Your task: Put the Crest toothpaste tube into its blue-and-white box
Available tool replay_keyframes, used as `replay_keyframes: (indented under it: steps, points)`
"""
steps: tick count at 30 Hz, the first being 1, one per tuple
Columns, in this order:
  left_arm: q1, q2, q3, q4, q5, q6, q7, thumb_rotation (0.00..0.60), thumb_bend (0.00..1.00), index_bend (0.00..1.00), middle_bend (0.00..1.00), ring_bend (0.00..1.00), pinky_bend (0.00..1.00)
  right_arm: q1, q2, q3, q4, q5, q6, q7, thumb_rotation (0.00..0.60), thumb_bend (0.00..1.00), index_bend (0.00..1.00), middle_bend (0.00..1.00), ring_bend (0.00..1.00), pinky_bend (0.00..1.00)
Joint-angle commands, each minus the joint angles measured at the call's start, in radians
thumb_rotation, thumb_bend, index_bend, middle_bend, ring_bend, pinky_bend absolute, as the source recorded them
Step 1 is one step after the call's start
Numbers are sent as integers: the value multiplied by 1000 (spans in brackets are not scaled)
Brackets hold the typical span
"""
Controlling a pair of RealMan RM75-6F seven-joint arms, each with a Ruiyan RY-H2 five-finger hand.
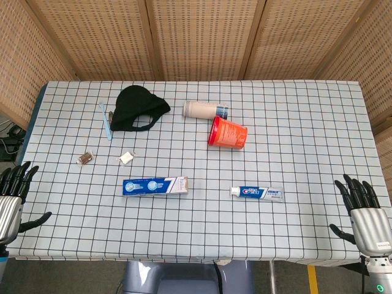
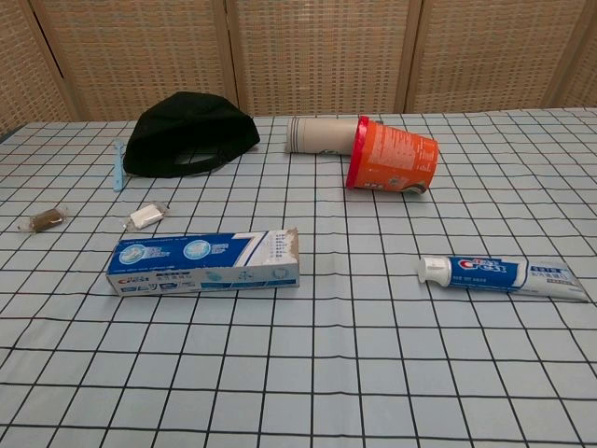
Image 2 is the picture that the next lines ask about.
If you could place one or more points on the blue white toothpaste box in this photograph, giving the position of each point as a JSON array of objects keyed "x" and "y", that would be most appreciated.
[{"x": 196, "y": 266}]

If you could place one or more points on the blue white toothpaste tube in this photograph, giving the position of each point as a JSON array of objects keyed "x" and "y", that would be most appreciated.
[{"x": 494, "y": 275}]

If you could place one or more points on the white cylindrical bottle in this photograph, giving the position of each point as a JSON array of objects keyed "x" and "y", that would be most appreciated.
[{"x": 317, "y": 135}]

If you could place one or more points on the orange instant noodle cup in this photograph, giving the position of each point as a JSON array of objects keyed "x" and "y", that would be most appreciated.
[{"x": 396, "y": 156}]

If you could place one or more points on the blue checkered tablecloth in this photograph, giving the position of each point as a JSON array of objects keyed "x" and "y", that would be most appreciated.
[{"x": 298, "y": 354}]

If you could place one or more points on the black baseball cap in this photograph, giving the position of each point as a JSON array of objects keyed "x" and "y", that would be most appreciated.
[{"x": 186, "y": 130}]

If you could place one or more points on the white wrapped candy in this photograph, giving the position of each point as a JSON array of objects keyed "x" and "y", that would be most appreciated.
[{"x": 145, "y": 215}]

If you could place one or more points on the woven bamboo folding screen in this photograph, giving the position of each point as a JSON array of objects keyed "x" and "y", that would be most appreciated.
[{"x": 317, "y": 51}]

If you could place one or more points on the light blue plastic stick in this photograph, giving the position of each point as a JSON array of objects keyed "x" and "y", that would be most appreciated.
[{"x": 119, "y": 168}]

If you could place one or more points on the brown wrapped candy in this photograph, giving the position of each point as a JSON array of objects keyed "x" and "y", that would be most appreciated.
[{"x": 45, "y": 219}]

